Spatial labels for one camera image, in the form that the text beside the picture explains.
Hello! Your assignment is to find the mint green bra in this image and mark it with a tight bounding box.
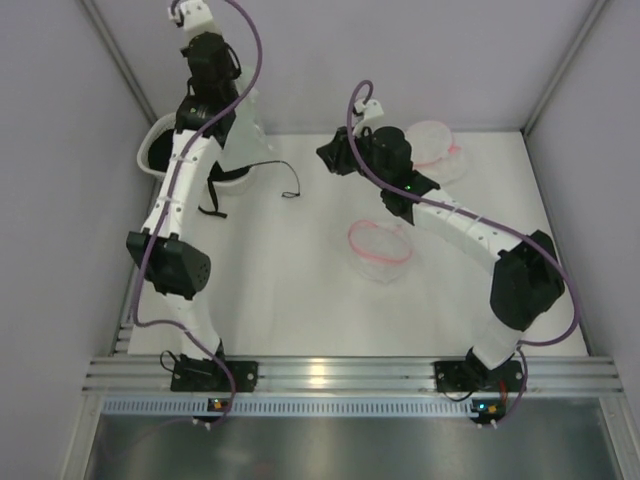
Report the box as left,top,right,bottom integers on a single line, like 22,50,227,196
219,86,275,172

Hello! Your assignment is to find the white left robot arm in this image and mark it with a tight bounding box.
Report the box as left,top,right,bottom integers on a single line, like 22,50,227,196
127,32,241,363

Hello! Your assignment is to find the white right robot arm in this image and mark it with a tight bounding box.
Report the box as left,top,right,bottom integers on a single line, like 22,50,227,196
316,126,565,373

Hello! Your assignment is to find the white mesh laundry bag front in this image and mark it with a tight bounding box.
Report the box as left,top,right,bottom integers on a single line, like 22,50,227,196
346,219,414,284

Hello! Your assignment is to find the black garment in basket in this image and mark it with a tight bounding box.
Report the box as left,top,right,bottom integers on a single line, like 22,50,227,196
147,129,303,219

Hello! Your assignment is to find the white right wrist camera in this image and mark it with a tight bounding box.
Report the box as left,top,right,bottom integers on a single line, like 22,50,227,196
352,98,384,125

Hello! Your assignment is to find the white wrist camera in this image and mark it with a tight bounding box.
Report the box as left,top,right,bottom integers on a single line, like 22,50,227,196
168,0,221,36
352,98,384,125

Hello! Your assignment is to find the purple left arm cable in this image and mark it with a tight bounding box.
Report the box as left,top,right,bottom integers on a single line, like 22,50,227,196
127,0,264,436

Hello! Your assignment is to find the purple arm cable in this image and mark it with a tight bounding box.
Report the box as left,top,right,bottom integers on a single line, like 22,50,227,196
127,0,264,436
347,79,584,426

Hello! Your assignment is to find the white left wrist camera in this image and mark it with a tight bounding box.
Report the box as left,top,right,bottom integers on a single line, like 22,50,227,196
168,0,221,36

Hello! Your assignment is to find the aluminium corner post right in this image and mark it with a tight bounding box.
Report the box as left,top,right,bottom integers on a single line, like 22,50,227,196
520,0,612,140

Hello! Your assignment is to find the aluminium corner post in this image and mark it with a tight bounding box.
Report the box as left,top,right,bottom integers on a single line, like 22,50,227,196
77,0,158,125
520,0,612,140

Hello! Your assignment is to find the aluminium corner post left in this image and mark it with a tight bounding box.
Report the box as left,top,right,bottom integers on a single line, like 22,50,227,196
77,0,158,125

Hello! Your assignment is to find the grey slotted cable duct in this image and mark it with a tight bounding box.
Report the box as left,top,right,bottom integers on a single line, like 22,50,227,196
102,396,478,418

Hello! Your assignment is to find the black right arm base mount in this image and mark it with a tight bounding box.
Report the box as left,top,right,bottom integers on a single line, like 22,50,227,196
434,359,525,394

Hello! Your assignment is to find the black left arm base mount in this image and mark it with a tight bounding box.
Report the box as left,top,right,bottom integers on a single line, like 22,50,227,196
170,354,259,393

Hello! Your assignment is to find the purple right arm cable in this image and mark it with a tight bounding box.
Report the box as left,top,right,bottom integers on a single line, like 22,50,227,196
347,79,584,426

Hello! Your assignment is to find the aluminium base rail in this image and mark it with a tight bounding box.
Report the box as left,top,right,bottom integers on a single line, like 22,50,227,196
82,356,624,398

